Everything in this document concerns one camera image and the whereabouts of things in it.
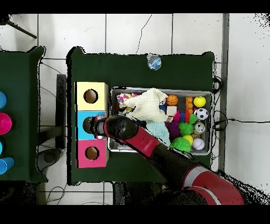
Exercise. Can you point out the white cloth with colourful dots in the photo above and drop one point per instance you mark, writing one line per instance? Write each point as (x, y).
(123, 99)

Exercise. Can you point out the cream waffle cloth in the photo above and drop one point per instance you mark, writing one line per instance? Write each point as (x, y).
(147, 105)

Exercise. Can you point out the mint green waffle cloth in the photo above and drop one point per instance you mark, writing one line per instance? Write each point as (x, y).
(160, 131)

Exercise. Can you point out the green spiky rubber ball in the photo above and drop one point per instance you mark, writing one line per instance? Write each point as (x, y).
(181, 144)

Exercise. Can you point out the clear packet with blue print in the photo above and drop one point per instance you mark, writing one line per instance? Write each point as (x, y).
(154, 62)

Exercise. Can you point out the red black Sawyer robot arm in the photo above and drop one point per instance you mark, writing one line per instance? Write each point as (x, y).
(147, 141)

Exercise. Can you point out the wooden box with three holes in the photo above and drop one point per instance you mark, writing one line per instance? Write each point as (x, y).
(99, 99)

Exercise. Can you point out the black upright panel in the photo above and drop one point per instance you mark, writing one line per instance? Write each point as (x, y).
(61, 105)

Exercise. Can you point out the grey chair base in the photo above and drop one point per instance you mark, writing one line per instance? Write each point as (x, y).
(49, 157)

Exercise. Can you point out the dark green table cloth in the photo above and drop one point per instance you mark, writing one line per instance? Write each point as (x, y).
(137, 76)
(19, 105)

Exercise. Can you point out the purple spiky rubber ball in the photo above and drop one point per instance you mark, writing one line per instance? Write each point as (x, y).
(173, 129)

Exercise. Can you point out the light wooden cube block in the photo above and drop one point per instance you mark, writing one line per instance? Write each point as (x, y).
(172, 111)

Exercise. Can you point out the orange toy basketball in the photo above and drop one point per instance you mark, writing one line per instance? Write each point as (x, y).
(172, 100)

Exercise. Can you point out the rainbow spiky caterpillar toy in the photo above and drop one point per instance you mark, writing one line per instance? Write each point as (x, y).
(185, 127)

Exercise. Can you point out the plain yellow ball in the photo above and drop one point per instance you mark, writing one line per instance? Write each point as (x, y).
(188, 139)

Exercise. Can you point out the pink plastic cup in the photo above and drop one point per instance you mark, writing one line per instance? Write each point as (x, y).
(5, 123)

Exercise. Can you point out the white baseball with red stitches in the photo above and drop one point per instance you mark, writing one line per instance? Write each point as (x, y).
(198, 144)

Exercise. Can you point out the blue plastic cup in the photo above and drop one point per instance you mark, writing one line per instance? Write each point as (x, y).
(2, 100)
(6, 165)

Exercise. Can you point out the black white soccer ball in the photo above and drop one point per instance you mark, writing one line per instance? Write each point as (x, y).
(202, 114)

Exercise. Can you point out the yellow smiley face ball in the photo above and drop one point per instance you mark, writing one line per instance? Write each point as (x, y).
(199, 101)

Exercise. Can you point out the black tripod leg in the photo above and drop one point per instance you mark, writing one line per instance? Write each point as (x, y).
(21, 31)

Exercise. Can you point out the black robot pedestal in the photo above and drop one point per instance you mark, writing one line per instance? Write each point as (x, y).
(135, 194)

